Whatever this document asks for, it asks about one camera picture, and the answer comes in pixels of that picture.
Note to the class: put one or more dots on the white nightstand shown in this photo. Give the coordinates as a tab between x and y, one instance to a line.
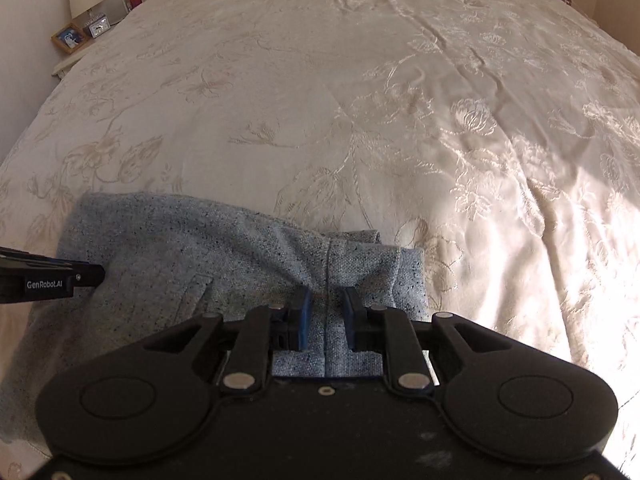
67	63

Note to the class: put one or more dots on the small silver alarm clock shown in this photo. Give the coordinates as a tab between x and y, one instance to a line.
98	26

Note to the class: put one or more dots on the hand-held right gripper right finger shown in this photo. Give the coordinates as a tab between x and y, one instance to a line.
351	321

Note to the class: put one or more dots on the grey speckled pants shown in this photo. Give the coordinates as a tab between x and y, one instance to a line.
165	255

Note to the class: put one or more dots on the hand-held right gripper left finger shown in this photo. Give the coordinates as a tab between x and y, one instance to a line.
301	321

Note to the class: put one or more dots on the cream embroidered bedspread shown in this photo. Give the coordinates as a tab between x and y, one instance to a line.
380	125

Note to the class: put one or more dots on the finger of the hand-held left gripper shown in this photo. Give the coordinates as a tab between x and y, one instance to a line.
89	274

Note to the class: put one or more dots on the wooden photo frame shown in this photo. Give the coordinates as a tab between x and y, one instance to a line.
69	37

